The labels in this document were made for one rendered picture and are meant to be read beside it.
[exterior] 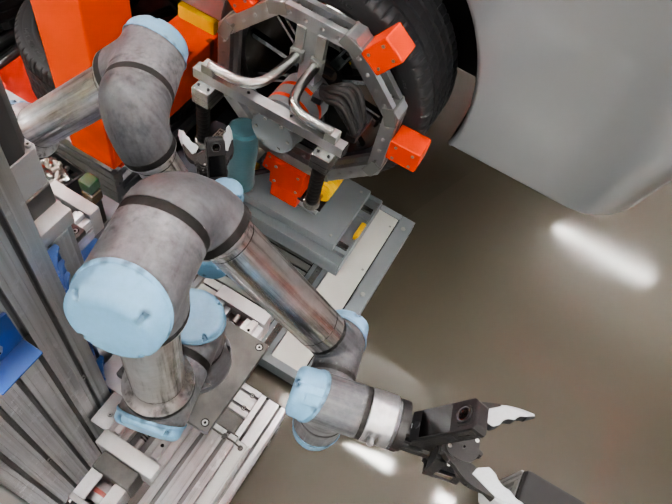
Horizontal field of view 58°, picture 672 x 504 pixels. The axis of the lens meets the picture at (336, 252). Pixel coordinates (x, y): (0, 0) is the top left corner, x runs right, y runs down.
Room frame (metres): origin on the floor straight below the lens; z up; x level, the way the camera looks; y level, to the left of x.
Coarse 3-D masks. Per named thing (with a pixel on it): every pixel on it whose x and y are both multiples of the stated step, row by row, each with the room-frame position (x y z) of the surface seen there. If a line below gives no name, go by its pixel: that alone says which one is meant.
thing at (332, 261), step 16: (256, 208) 1.29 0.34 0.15; (368, 208) 1.43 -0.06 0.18; (256, 224) 1.23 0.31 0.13; (272, 224) 1.24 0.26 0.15; (352, 224) 1.36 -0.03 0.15; (368, 224) 1.39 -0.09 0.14; (288, 240) 1.20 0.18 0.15; (304, 240) 1.22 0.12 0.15; (352, 240) 1.29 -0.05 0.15; (304, 256) 1.18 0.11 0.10; (320, 256) 1.17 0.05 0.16; (336, 256) 1.20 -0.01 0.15; (336, 272) 1.15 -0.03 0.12
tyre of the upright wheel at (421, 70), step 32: (320, 0) 1.28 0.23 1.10; (352, 0) 1.26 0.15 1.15; (384, 0) 1.28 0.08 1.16; (416, 0) 1.35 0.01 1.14; (416, 32) 1.28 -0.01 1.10; (448, 32) 1.39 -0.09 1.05; (416, 64) 1.22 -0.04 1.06; (448, 64) 1.35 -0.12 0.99; (416, 96) 1.20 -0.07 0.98; (448, 96) 1.37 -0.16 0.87; (416, 128) 1.20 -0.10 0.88
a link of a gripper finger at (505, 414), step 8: (496, 408) 0.35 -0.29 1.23; (504, 408) 0.36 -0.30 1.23; (512, 408) 0.36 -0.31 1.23; (488, 416) 0.34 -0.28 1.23; (496, 416) 0.34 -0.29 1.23; (504, 416) 0.35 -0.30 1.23; (512, 416) 0.35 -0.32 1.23; (520, 416) 0.35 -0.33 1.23; (528, 416) 0.36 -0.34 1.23; (488, 424) 0.33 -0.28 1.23; (496, 424) 0.33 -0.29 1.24
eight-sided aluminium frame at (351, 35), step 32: (288, 0) 1.22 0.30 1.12; (224, 32) 1.24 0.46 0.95; (320, 32) 1.18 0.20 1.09; (352, 32) 1.18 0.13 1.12; (224, 64) 1.24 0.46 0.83; (224, 96) 1.24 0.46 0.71; (384, 96) 1.14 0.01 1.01; (384, 128) 1.13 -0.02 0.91; (288, 160) 1.19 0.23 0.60; (352, 160) 1.19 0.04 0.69; (384, 160) 1.14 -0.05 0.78
